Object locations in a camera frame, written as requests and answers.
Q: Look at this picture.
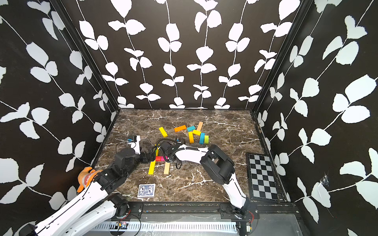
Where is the yellow-green long block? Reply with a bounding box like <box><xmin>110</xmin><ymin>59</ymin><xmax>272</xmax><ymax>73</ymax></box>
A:
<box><xmin>148</xmin><ymin>161</ymin><xmax>156</xmax><ymax>175</ymax></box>

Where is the magenta block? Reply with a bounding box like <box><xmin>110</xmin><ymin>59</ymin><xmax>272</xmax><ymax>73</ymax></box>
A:
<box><xmin>162</xmin><ymin>156</ymin><xmax>170</xmax><ymax>162</ymax></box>

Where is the tan wood long block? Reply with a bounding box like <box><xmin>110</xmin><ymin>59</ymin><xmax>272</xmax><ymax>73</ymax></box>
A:
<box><xmin>163</xmin><ymin>162</ymin><xmax>170</xmax><ymax>175</ymax></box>

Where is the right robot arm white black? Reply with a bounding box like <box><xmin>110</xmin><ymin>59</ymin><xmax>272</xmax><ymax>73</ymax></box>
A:
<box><xmin>152</xmin><ymin>138</ymin><xmax>250</xmax><ymax>217</ymax></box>

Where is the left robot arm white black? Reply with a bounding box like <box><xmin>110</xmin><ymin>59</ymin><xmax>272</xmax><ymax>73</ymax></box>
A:
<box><xmin>19</xmin><ymin>147</ymin><xmax>155</xmax><ymax>236</ymax></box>

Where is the yellow block far left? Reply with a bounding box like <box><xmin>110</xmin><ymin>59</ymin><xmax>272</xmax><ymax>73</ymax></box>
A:
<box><xmin>159</xmin><ymin>127</ymin><xmax>168</xmax><ymax>138</ymax></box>

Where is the orange long block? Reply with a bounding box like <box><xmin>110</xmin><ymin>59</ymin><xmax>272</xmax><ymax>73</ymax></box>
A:
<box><xmin>174</xmin><ymin>125</ymin><xmax>187</xmax><ymax>132</ymax></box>

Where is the amber long block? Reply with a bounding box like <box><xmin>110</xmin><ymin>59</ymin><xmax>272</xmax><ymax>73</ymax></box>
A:
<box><xmin>188</xmin><ymin>132</ymin><xmax>194</xmax><ymax>144</ymax></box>

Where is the teal short block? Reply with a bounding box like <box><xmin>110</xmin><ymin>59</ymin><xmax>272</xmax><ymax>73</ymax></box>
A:
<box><xmin>187</xmin><ymin>126</ymin><xmax>195</xmax><ymax>132</ymax></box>

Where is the amber short block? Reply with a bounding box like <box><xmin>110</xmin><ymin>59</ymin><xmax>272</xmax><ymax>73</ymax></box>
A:
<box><xmin>193</xmin><ymin>130</ymin><xmax>201</xmax><ymax>136</ymax></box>

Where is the cyan long block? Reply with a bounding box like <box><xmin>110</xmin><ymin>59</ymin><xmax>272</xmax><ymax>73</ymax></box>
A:
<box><xmin>199</xmin><ymin>133</ymin><xmax>205</xmax><ymax>144</ymax></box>

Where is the natural wood long block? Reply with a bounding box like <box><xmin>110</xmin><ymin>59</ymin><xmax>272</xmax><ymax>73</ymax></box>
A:
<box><xmin>197</xmin><ymin>122</ymin><xmax>203</xmax><ymax>132</ymax></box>

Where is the lime green short block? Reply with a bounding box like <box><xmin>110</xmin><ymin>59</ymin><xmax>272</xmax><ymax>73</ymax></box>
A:
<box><xmin>204</xmin><ymin>135</ymin><xmax>209</xmax><ymax>144</ymax></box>

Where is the orange plush toy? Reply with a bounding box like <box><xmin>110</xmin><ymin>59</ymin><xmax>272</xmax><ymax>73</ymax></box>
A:
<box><xmin>77</xmin><ymin>167</ymin><xmax>102</xmax><ymax>193</ymax></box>

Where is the black white checkerboard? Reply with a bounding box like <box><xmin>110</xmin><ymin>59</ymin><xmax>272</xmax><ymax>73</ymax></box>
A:
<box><xmin>247</xmin><ymin>153</ymin><xmax>279</xmax><ymax>201</ymax></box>

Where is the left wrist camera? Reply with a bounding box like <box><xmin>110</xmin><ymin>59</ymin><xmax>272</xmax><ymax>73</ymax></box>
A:
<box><xmin>127</xmin><ymin>135</ymin><xmax>141</xmax><ymax>154</ymax></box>

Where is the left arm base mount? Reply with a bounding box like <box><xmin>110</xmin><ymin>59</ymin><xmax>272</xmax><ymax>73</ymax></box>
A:
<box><xmin>115</xmin><ymin>202</ymin><xmax>144</xmax><ymax>219</ymax></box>

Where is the white perforated rail strip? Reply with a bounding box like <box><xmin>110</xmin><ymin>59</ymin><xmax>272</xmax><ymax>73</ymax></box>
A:
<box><xmin>92</xmin><ymin>221</ymin><xmax>237</xmax><ymax>233</ymax></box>

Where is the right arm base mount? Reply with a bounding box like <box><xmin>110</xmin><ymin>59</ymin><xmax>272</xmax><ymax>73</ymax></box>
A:
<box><xmin>218</xmin><ymin>203</ymin><xmax>260</xmax><ymax>221</ymax></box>

